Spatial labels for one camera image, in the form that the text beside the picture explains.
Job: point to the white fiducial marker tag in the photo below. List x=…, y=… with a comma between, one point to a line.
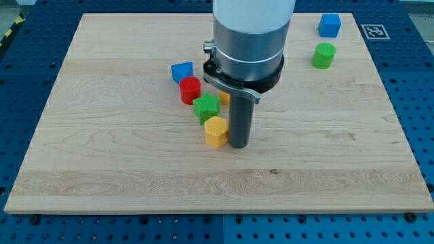
x=375, y=32

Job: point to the yellow hexagon block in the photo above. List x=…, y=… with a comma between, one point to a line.
x=216, y=131

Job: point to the green cylinder block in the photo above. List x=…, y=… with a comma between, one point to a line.
x=323, y=55

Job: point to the blue cube block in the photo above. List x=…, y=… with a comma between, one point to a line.
x=329, y=25

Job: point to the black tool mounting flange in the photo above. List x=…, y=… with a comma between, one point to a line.
x=250, y=90

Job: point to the green star block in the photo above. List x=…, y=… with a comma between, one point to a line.
x=205, y=107

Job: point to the red cylinder block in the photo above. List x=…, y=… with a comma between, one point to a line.
x=190, y=89

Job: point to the yellow block behind pointer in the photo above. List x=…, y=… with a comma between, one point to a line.
x=225, y=98

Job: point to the blue triangular prism block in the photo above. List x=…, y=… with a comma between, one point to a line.
x=181, y=70

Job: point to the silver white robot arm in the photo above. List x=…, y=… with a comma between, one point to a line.
x=249, y=36

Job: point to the yellow black hazard tape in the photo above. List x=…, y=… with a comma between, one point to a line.
x=12, y=31

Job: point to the wooden board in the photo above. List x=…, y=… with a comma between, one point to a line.
x=115, y=138

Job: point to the grey cylindrical pointer tool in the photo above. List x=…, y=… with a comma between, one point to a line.
x=240, y=120

